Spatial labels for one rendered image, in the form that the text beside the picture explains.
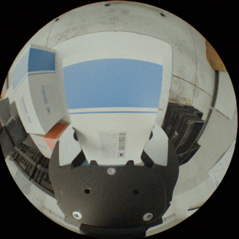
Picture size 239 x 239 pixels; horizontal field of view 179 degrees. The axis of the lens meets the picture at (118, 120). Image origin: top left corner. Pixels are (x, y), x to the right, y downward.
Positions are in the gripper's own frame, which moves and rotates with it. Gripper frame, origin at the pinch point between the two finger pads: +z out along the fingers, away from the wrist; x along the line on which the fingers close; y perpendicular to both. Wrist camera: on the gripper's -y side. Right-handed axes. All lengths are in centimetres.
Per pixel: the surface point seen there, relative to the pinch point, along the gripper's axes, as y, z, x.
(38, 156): 27, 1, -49
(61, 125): 4.5, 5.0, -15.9
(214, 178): 135, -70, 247
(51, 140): 5.0, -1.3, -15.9
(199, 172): 177, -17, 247
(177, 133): 26, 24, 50
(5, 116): -4, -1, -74
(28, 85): -8.9, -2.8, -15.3
